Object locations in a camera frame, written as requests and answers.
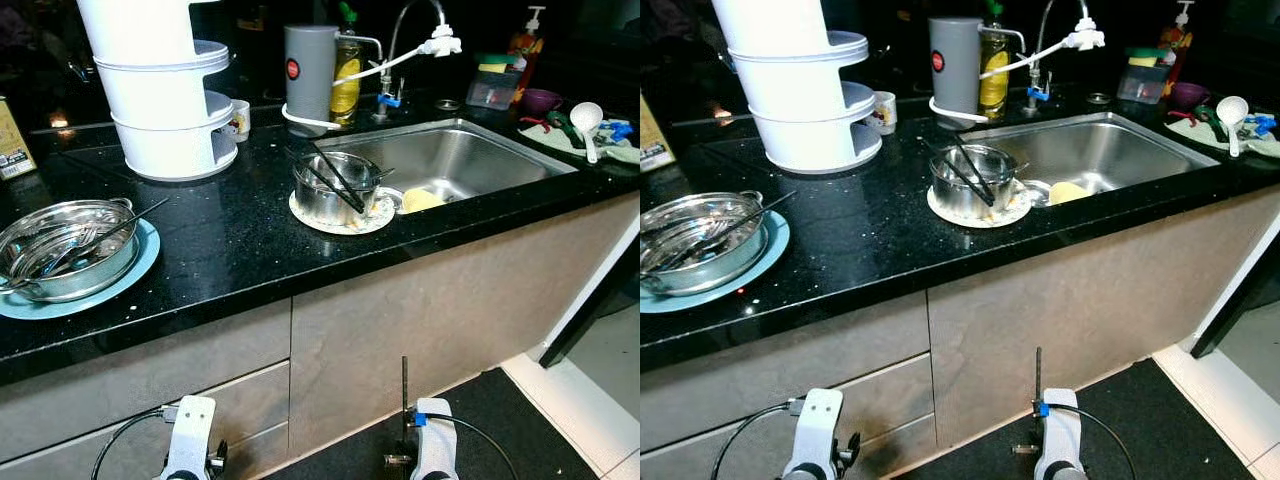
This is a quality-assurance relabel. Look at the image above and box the grey drawer front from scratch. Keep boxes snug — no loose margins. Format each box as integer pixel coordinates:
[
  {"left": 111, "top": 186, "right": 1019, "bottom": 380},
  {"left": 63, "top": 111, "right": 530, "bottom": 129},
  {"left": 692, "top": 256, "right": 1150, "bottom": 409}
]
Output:
[
  {"left": 215, "top": 420, "right": 291, "bottom": 480},
  {"left": 640, "top": 290, "right": 931, "bottom": 421},
  {"left": 0, "top": 360, "right": 291, "bottom": 471},
  {"left": 845, "top": 408, "right": 931, "bottom": 471},
  {"left": 640, "top": 350, "right": 931, "bottom": 461},
  {"left": 0, "top": 298, "right": 293, "bottom": 406}
]

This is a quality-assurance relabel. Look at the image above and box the black floor mat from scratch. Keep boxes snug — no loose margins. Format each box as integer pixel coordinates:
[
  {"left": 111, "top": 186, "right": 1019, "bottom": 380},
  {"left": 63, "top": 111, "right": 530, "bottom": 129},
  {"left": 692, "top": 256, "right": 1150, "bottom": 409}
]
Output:
[
  {"left": 880, "top": 358, "right": 1256, "bottom": 480},
  {"left": 265, "top": 368, "right": 591, "bottom": 480}
]

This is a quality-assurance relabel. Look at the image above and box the grey cabinet door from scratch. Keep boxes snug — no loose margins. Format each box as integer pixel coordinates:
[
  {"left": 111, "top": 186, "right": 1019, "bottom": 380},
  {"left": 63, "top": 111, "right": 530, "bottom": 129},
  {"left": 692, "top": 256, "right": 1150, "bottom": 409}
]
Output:
[
  {"left": 925, "top": 185, "right": 1280, "bottom": 446},
  {"left": 288, "top": 195, "right": 641, "bottom": 451}
]

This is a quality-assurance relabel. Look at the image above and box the light blue plate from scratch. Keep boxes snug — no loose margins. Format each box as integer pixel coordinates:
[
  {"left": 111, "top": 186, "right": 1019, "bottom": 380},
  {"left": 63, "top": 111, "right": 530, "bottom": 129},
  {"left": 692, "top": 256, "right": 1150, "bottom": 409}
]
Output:
[
  {"left": 640, "top": 208, "right": 791, "bottom": 314},
  {"left": 0, "top": 218, "right": 161, "bottom": 321}
]

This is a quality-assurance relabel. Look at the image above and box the white patterned plate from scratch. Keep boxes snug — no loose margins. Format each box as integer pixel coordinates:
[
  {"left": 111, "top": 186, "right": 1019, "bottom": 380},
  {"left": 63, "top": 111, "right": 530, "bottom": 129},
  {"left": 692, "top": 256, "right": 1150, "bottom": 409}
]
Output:
[
  {"left": 288, "top": 185, "right": 398, "bottom": 236},
  {"left": 927, "top": 180, "right": 1036, "bottom": 229}
]

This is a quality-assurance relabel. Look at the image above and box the black edged appliance door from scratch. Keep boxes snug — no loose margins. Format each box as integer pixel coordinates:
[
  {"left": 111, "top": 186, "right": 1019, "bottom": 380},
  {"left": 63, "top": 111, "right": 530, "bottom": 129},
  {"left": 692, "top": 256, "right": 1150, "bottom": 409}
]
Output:
[
  {"left": 540, "top": 235, "right": 641, "bottom": 369},
  {"left": 1190, "top": 215, "right": 1280, "bottom": 361}
]

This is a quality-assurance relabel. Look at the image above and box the small steel pot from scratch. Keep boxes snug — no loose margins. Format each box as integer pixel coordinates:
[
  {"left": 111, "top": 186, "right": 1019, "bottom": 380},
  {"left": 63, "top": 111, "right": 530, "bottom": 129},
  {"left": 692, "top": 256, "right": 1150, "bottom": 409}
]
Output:
[
  {"left": 930, "top": 143, "right": 1021, "bottom": 221},
  {"left": 292, "top": 150, "right": 383, "bottom": 226}
]

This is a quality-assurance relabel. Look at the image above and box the steel sink basin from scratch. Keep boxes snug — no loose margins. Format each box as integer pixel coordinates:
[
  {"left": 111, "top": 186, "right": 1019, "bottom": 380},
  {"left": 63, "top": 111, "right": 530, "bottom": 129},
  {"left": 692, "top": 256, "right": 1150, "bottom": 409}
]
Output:
[
  {"left": 315, "top": 118, "right": 579, "bottom": 211},
  {"left": 960, "top": 112, "right": 1223, "bottom": 206}
]

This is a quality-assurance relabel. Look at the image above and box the white cartoon mug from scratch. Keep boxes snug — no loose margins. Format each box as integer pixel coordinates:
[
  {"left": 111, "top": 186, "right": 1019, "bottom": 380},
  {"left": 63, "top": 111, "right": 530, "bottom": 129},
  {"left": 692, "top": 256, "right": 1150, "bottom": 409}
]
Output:
[
  {"left": 225, "top": 98, "right": 253, "bottom": 143},
  {"left": 870, "top": 90, "right": 898, "bottom": 136}
]

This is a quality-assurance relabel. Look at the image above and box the pale green cloth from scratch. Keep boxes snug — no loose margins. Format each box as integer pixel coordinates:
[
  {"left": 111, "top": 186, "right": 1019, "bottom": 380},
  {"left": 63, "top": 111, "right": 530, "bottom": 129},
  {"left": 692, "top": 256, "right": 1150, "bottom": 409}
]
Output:
[
  {"left": 517, "top": 115, "right": 641, "bottom": 166},
  {"left": 1165, "top": 110, "right": 1280, "bottom": 161}
]

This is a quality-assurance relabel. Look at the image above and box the yellow printed carton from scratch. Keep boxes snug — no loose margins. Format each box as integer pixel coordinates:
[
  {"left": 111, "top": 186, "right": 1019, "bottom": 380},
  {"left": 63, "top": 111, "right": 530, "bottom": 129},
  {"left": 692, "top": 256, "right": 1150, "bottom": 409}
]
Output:
[
  {"left": 0, "top": 95, "right": 38, "bottom": 181},
  {"left": 640, "top": 92, "right": 676, "bottom": 173}
]

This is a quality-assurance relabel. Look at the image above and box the white tiered storage rack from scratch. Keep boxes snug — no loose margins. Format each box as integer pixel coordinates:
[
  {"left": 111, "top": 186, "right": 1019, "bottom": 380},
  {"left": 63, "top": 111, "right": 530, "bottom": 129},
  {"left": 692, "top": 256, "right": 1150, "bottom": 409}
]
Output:
[
  {"left": 710, "top": 0, "right": 883, "bottom": 174},
  {"left": 75, "top": 0, "right": 241, "bottom": 183}
]

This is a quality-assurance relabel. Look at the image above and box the yellow oil bottle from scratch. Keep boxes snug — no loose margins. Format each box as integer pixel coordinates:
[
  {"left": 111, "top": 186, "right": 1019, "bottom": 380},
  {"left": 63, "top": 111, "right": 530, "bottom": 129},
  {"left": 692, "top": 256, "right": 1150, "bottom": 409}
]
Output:
[
  {"left": 977, "top": 0, "right": 1011, "bottom": 119},
  {"left": 330, "top": 3, "right": 363, "bottom": 126}
]

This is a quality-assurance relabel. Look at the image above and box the clear plastic container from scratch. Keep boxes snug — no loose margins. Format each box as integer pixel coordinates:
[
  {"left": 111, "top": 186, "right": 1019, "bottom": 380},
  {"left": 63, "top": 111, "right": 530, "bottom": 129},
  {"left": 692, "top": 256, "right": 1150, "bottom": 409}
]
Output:
[
  {"left": 1117, "top": 62, "right": 1173, "bottom": 104},
  {"left": 467, "top": 68, "right": 523, "bottom": 111}
]

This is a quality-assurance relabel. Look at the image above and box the purple bowl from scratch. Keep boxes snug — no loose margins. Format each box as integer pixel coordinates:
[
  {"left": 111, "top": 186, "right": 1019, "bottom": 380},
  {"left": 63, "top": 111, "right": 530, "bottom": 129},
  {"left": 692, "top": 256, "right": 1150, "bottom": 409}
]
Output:
[
  {"left": 520, "top": 88, "right": 563, "bottom": 118},
  {"left": 1170, "top": 82, "right": 1213, "bottom": 111}
]

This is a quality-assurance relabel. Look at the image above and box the grey cylindrical water filter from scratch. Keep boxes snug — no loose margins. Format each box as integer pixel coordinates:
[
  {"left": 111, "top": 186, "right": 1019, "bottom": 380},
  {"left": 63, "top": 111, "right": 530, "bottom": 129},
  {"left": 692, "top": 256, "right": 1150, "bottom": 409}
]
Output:
[
  {"left": 283, "top": 25, "right": 341, "bottom": 126},
  {"left": 928, "top": 17, "right": 986, "bottom": 119}
]

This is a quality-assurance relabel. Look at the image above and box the white rice paddle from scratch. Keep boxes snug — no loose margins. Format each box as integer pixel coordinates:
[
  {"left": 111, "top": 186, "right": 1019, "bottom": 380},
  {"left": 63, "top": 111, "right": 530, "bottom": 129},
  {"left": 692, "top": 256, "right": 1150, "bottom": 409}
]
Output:
[
  {"left": 568, "top": 100, "right": 606, "bottom": 164},
  {"left": 1215, "top": 95, "right": 1251, "bottom": 158}
]

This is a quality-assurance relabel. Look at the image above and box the steel gooseneck faucet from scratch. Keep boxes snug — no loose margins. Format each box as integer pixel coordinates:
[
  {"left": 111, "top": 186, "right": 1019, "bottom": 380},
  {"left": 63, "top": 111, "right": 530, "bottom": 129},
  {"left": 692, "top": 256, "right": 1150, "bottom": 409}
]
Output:
[
  {"left": 375, "top": 0, "right": 463, "bottom": 121},
  {"left": 1025, "top": 0, "right": 1106, "bottom": 113}
]

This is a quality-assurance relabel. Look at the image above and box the red yellow soap bottle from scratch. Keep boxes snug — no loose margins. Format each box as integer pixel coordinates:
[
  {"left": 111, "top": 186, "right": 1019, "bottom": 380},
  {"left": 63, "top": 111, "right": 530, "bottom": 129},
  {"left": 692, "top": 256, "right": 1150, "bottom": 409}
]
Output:
[
  {"left": 1158, "top": 0, "right": 1196, "bottom": 83},
  {"left": 508, "top": 5, "right": 546, "bottom": 91}
]

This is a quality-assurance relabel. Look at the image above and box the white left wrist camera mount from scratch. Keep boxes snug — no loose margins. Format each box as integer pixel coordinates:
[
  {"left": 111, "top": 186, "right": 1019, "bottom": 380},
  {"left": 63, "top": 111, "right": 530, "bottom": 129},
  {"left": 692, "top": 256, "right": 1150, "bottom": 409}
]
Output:
[
  {"left": 785, "top": 388, "right": 844, "bottom": 480},
  {"left": 163, "top": 395, "right": 218, "bottom": 480}
]

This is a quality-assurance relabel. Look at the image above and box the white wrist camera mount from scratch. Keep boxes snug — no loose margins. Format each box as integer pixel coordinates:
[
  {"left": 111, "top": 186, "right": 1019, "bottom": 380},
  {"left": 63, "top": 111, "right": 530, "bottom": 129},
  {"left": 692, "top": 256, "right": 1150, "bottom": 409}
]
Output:
[
  {"left": 163, "top": 395, "right": 218, "bottom": 480},
  {"left": 412, "top": 397, "right": 461, "bottom": 480},
  {"left": 1035, "top": 388, "right": 1086, "bottom": 480},
  {"left": 785, "top": 388, "right": 844, "bottom": 480}
]

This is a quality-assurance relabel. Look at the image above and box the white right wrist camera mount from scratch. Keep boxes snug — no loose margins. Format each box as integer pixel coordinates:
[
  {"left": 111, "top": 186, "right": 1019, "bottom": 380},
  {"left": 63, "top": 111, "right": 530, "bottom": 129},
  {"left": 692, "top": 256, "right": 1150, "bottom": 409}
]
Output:
[
  {"left": 412, "top": 397, "right": 461, "bottom": 480},
  {"left": 1035, "top": 388, "right": 1086, "bottom": 480}
]

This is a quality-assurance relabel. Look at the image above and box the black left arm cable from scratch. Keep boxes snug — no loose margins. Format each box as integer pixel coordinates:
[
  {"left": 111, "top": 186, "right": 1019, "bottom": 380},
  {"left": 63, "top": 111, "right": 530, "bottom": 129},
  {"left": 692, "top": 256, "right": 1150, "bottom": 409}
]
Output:
[
  {"left": 90, "top": 405, "right": 181, "bottom": 480},
  {"left": 710, "top": 398, "right": 806, "bottom": 480}
]

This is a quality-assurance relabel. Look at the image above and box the large steel two-handled pot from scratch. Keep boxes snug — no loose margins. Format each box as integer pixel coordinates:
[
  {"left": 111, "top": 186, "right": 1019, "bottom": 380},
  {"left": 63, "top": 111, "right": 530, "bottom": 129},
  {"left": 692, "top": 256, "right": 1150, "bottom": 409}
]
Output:
[
  {"left": 640, "top": 190, "right": 769, "bottom": 298},
  {"left": 0, "top": 197, "right": 141, "bottom": 303}
]

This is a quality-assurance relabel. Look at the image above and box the green handled tool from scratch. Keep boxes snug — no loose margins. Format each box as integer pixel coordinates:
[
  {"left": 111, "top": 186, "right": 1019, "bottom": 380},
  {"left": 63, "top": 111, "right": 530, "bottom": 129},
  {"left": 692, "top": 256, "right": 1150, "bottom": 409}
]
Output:
[
  {"left": 545, "top": 110, "right": 581, "bottom": 148},
  {"left": 1195, "top": 105, "right": 1231, "bottom": 141}
]

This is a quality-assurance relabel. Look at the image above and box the white flexible hose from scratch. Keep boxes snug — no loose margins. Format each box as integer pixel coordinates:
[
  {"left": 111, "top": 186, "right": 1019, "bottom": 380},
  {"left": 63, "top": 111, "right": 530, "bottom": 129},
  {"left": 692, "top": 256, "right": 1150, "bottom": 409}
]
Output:
[
  {"left": 280, "top": 45, "right": 433, "bottom": 131},
  {"left": 925, "top": 38, "right": 1079, "bottom": 124}
]

